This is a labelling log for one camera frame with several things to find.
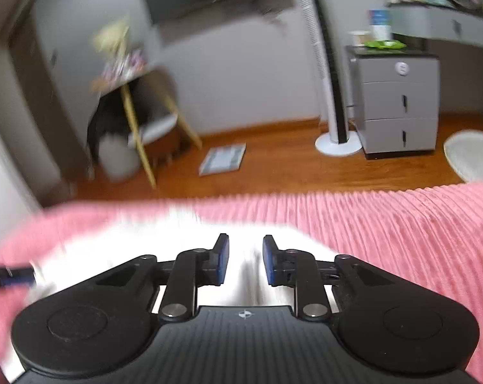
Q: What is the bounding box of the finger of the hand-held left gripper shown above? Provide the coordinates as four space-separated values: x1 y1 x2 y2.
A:
0 263 36 289

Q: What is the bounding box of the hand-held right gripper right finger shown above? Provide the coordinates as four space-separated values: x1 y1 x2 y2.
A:
263 235 402 321

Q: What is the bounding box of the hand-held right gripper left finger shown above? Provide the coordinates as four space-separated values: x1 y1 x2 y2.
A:
95 233 230 323

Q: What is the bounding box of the white ribbed knit sweater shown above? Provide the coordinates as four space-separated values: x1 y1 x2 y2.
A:
1 203 334 384

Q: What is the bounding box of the flat grey floor scale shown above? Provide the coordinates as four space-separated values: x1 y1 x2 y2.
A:
198 143 247 177

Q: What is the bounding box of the pink ribbed plush blanket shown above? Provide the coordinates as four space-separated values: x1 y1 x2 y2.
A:
0 184 483 384

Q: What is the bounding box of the white waste bin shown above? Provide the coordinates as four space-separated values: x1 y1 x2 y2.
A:
98 134 141 180

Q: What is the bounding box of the yellow side table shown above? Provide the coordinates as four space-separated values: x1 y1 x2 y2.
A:
91 68 204 188

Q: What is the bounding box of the white tower fan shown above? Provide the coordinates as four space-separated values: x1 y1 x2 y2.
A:
289 0 364 156

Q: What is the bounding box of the black garment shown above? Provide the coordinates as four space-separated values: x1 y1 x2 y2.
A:
86 80 178 156

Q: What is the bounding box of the dark brown door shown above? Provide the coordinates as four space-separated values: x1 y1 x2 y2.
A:
7 0 94 196

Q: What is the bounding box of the grey drawer cabinet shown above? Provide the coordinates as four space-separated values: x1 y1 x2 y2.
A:
345 44 440 160

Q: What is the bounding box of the green packet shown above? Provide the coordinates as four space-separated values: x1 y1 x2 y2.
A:
365 39 407 51

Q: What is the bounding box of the flower bouquet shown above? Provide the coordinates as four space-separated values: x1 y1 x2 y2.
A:
91 18 130 54

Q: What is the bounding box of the blue and white box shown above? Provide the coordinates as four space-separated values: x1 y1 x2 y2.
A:
369 9 392 41

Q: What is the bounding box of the grey dressing table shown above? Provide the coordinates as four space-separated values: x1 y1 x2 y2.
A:
385 2 483 124

